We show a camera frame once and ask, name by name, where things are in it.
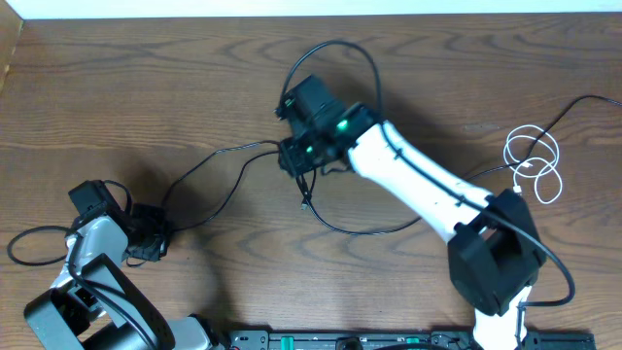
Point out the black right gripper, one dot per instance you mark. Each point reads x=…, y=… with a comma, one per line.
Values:
x=297, y=161

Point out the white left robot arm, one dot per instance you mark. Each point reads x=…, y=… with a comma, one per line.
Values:
x=92, y=304

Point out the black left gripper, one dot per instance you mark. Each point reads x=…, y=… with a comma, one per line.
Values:
x=157, y=213

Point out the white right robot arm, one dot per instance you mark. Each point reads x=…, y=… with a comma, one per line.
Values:
x=491, y=239

